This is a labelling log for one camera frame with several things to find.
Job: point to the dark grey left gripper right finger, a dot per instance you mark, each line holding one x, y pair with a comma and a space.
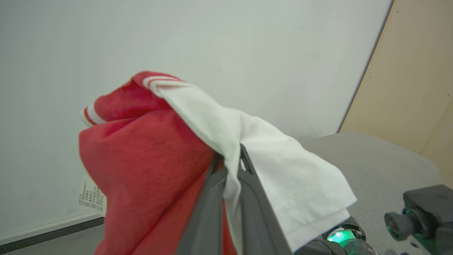
258, 219

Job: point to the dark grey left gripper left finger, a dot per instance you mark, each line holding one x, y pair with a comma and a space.
207, 219

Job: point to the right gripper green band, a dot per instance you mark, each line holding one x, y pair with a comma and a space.
341, 241

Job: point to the red and white garment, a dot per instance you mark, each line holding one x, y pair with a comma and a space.
148, 159

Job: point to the grey fabric sofa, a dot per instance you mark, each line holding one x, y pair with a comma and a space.
371, 166

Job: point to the dark baseboard strip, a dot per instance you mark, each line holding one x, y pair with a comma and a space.
70, 229

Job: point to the beige wooden panel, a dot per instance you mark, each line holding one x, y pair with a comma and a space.
417, 71

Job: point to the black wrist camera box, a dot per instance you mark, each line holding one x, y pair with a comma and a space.
428, 216

